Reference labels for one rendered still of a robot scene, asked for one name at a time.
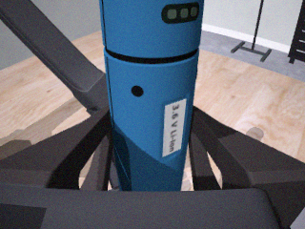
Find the blue nut driver barrel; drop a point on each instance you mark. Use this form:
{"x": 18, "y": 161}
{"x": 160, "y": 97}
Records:
{"x": 151, "y": 50}

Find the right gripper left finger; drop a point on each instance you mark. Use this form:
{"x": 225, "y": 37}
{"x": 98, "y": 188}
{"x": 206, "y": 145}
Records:
{"x": 58, "y": 160}

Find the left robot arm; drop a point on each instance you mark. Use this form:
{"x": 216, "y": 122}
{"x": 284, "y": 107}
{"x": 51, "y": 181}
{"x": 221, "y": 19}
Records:
{"x": 86, "y": 82}

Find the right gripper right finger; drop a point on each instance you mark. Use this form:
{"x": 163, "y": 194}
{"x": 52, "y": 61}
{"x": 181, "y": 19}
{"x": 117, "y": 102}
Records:
{"x": 245, "y": 162}

